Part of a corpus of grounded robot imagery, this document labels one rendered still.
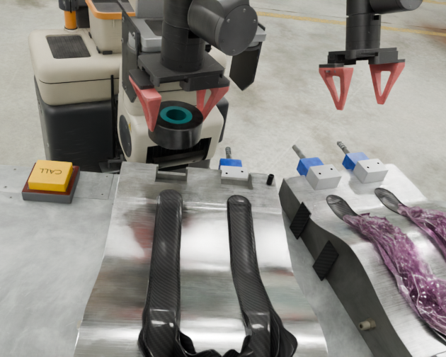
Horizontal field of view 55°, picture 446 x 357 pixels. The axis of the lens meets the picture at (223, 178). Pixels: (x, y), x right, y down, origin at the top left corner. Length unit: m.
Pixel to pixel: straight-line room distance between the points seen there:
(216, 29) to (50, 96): 0.80
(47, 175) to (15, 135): 1.57
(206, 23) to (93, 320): 0.34
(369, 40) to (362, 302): 0.42
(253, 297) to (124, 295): 0.16
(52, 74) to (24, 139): 1.16
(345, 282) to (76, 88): 0.85
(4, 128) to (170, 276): 1.93
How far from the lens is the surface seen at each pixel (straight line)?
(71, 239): 0.73
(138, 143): 0.99
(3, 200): 0.81
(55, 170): 0.80
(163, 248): 0.61
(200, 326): 0.48
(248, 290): 0.56
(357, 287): 0.67
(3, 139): 2.34
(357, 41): 0.78
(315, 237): 0.74
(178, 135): 0.61
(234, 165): 0.82
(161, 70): 0.57
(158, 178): 0.74
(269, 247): 0.63
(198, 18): 0.50
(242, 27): 0.50
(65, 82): 1.21
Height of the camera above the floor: 1.35
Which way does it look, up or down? 40 degrees down
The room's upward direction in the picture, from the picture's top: 11 degrees clockwise
